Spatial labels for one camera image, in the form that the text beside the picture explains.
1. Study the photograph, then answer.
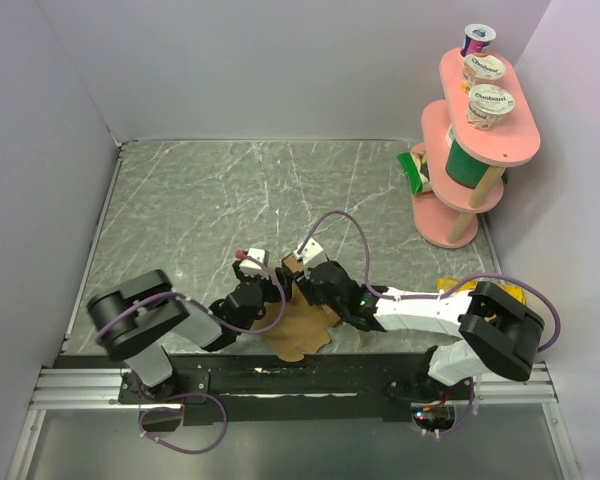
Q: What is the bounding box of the middle Chobani yogurt cup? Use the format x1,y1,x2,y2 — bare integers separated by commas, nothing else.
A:
461,53,506,93

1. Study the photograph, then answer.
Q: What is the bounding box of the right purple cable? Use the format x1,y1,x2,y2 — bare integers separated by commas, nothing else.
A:
299,210,562,440

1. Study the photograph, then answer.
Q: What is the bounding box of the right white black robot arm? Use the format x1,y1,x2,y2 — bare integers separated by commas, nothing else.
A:
296,261,544,399

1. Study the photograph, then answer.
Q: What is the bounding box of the pink three-tier shelf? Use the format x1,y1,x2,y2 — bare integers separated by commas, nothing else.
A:
412,48,541,249

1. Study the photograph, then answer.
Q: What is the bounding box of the green cylindrical can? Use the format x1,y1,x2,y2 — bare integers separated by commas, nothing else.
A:
445,126,489,189

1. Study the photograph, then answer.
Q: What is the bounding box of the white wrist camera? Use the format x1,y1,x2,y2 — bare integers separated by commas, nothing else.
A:
235,247,269,278
292,237,328,275

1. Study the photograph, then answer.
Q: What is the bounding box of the front Chobani yogurt cup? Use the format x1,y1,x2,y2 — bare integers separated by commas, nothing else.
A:
466,84,515,130

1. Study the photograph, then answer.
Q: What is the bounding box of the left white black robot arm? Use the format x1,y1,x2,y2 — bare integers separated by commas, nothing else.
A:
87,267,292,402

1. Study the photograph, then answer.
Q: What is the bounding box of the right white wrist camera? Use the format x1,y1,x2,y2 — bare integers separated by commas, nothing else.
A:
292,237,328,275

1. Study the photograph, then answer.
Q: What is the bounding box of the yellow chip bag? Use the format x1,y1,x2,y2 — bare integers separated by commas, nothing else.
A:
437,277,526,304

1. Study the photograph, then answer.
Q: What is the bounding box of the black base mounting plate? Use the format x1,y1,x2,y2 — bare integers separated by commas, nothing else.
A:
53,353,473,426

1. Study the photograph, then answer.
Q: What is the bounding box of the chobani yogurt cup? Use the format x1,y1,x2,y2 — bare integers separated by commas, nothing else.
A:
461,53,506,93
466,84,515,130

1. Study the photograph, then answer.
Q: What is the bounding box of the green snack bag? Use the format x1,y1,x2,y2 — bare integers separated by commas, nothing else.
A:
397,151,432,195

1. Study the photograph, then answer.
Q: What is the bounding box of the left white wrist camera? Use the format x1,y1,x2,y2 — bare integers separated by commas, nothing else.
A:
235,247,269,278

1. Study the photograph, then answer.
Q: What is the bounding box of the brown cardboard box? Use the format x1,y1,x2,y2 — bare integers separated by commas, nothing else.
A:
253,255,345,363

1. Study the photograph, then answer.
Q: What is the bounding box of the purple lid yogurt cup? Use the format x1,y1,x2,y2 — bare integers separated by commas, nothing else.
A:
460,23,497,57

